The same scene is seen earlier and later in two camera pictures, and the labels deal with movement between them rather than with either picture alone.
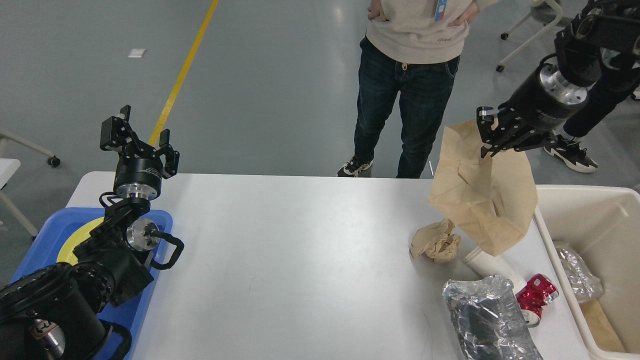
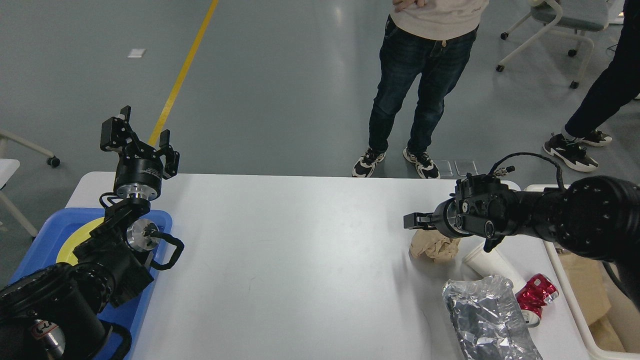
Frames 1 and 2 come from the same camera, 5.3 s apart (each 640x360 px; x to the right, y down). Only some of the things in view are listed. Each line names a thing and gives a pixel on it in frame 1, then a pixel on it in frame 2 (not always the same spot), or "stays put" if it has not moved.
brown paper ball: (434, 242) stays put
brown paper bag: (494, 199) -> (588, 278)
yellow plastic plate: (66, 253) stays put
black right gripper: (544, 100) -> (444, 216)
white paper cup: (487, 265) stays put
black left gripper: (138, 177) stays put
